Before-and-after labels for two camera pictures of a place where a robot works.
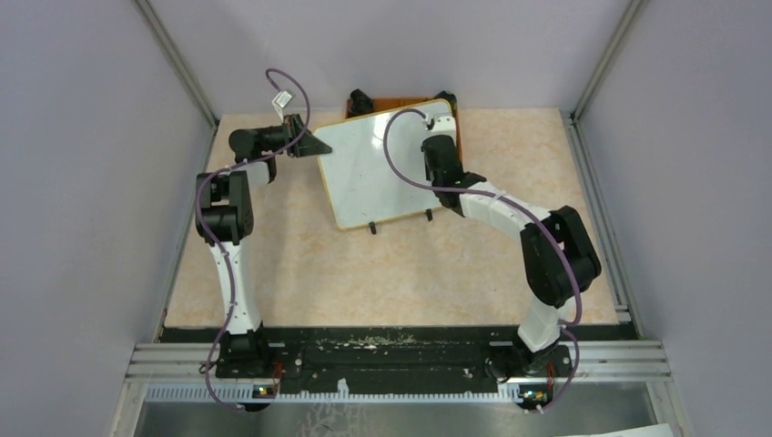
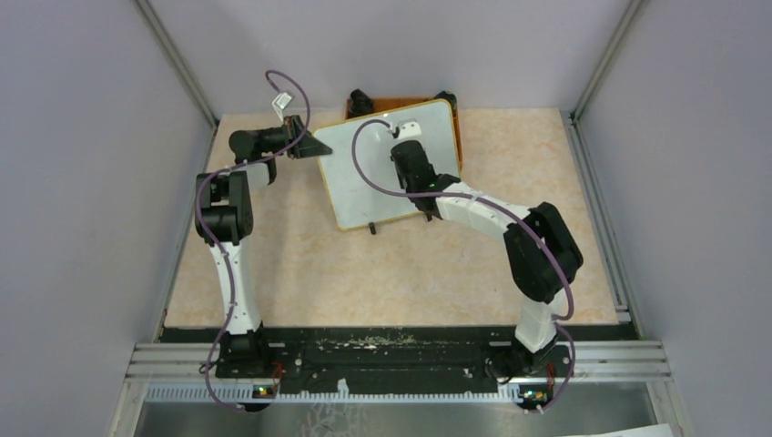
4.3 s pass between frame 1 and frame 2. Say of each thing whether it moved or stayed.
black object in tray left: stayed
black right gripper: moved
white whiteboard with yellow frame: stayed
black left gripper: stayed
